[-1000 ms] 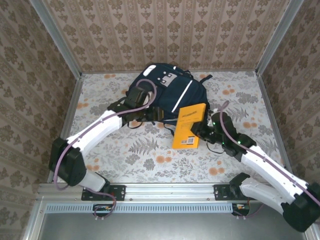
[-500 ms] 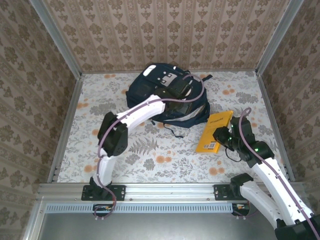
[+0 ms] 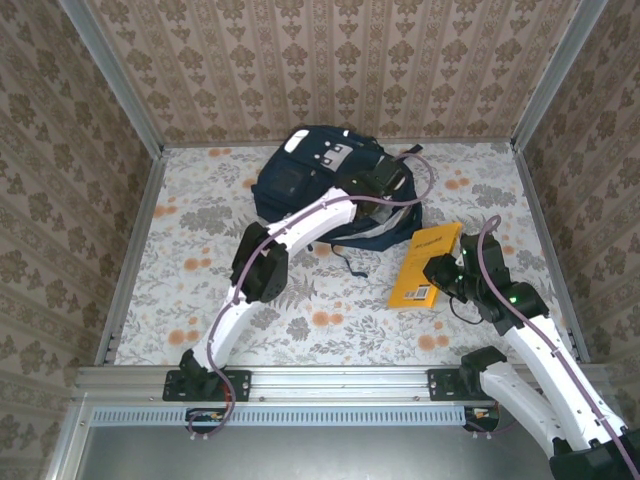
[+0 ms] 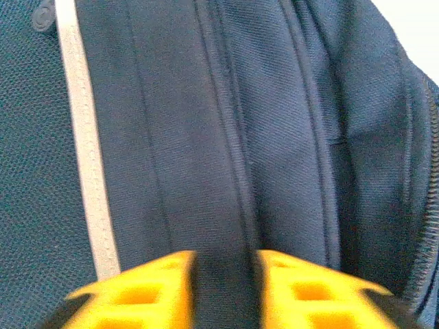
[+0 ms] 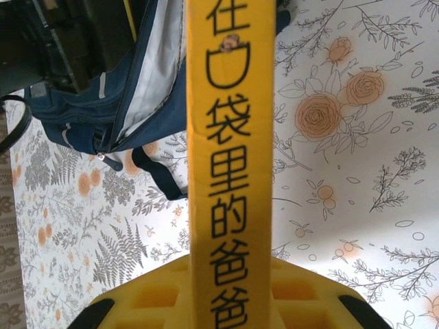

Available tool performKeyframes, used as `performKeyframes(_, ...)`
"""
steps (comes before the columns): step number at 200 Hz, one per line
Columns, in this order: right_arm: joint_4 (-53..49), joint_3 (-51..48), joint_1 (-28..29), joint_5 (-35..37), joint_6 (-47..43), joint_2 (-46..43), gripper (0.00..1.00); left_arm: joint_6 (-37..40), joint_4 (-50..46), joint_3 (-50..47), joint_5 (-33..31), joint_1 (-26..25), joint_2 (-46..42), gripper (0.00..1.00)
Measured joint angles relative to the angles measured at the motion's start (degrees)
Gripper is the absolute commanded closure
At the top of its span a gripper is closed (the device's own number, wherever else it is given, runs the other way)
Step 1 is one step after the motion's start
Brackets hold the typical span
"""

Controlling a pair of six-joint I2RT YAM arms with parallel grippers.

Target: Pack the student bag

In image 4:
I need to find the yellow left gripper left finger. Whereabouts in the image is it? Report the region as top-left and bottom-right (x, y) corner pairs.
(47, 249), (198, 329)

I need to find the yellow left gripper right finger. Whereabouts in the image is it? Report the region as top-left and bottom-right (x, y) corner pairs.
(257, 249), (418, 329)

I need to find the navy blue backpack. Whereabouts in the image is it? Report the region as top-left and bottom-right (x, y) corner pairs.
(0, 0), (439, 329)

